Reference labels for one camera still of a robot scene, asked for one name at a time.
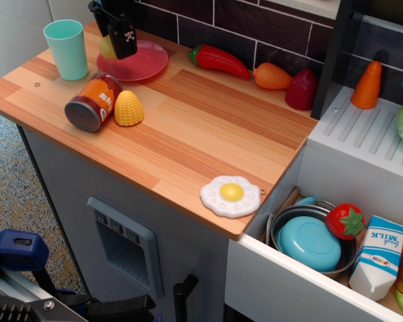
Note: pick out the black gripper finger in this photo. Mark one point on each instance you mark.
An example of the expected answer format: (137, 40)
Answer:
(122, 34)
(101, 17)

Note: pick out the yellow toy potato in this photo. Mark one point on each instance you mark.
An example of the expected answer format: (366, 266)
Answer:
(106, 48)

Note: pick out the black ribbed robot base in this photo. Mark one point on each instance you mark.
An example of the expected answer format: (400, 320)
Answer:
(13, 309)

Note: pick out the pink plastic plate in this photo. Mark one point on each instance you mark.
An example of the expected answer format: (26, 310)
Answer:
(149, 60)

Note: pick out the mint green plastic cup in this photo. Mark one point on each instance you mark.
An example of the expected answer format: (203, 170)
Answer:
(67, 44)

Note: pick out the orange toy soup can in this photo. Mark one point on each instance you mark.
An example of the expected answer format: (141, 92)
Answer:
(94, 102)

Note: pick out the yellow toy corn piece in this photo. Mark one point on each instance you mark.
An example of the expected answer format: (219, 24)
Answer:
(128, 109)

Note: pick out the red toy chili pepper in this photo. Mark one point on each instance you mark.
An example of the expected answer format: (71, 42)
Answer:
(210, 57)

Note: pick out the orange toy carrot lying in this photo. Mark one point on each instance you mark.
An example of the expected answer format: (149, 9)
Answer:
(270, 76)

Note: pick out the dark red toy vegetable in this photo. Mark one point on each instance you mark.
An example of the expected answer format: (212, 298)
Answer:
(302, 91)

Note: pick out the white toy fried egg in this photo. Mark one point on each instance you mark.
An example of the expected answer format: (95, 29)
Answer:
(231, 196)

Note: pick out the grey ice dispenser panel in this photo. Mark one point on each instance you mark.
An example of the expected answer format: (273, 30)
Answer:
(130, 249)

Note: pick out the blue clamp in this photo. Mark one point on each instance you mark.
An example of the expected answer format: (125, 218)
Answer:
(22, 251)

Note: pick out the orange toy carrot upright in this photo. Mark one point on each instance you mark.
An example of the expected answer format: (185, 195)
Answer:
(366, 92)

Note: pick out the metal toy pot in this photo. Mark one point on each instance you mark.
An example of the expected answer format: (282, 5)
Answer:
(319, 211)

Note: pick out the blue plastic bowl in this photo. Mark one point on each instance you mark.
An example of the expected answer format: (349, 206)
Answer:
(309, 241)

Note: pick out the red toy strawberry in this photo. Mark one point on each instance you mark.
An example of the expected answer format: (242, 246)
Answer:
(345, 221)

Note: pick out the white toy milk carton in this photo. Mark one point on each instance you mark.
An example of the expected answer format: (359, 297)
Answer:
(378, 259)

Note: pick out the wooden spoon handle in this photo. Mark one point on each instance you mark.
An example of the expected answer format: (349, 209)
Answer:
(293, 196)

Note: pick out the black cabinet door handle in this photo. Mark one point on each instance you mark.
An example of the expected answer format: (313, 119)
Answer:
(181, 291)

